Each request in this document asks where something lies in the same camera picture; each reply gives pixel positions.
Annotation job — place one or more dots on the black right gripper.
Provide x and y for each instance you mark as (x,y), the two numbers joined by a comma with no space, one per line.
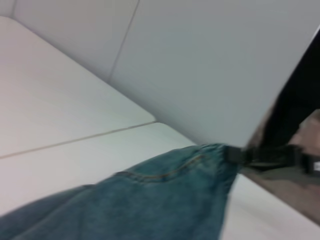
(280,157)

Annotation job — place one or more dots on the blue denim shorts with print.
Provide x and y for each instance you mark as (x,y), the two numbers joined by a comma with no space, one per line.
(137,195)

